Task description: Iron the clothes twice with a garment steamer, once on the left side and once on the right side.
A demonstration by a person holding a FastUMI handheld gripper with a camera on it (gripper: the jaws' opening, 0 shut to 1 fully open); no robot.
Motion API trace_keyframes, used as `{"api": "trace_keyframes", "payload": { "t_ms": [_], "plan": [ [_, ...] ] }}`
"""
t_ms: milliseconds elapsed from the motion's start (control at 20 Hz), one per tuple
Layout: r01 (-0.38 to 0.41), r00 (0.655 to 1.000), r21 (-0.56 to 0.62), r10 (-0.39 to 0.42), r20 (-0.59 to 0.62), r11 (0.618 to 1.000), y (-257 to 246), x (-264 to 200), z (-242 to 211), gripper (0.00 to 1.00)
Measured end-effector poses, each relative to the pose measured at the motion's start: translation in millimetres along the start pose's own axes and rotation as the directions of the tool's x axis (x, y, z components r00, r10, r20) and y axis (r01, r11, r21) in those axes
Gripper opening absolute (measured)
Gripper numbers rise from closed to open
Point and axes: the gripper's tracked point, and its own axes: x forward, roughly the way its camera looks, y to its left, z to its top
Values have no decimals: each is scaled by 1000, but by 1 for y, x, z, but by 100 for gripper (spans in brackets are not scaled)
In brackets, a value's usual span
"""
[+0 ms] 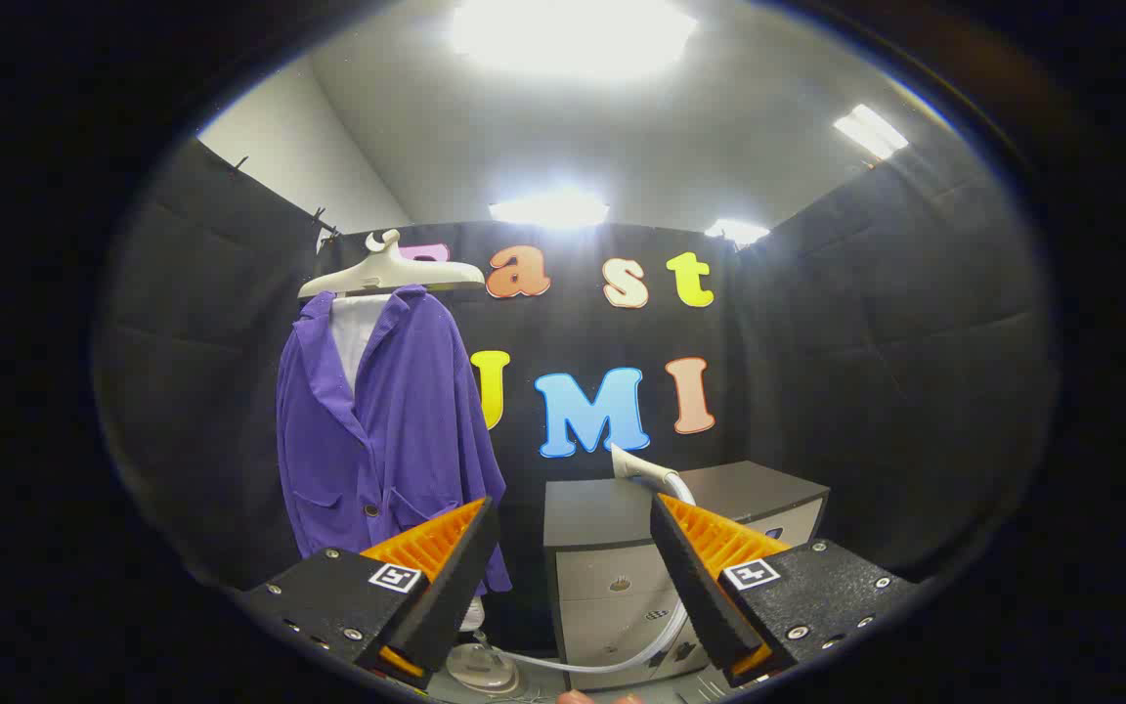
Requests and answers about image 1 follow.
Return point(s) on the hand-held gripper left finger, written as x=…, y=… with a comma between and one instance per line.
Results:
x=455, y=587

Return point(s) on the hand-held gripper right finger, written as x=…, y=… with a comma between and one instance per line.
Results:
x=695, y=587

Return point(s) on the purple jacket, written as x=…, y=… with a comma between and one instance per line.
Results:
x=407, y=420

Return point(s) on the white clothes hanger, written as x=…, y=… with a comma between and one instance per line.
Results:
x=387, y=274

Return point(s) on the grey cabinet with dark top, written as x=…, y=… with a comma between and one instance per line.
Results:
x=612, y=587

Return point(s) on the black backdrop cloth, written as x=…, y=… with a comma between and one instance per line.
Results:
x=817, y=342

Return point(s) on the ceiling light panel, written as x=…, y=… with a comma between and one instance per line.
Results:
x=871, y=131
x=573, y=34
x=548, y=209
x=737, y=232

